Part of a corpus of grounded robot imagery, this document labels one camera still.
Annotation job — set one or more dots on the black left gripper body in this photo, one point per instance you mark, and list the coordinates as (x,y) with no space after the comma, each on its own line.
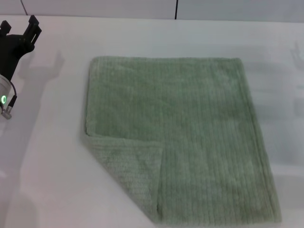
(10,54)

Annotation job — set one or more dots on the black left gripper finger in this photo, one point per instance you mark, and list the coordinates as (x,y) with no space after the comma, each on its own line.
(5,27)
(33,33)

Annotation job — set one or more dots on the pale green ribbed towel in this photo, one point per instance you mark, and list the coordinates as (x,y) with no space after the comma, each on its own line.
(194,123)

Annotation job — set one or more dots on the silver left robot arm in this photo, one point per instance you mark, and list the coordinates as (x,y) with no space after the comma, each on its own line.
(3,92)

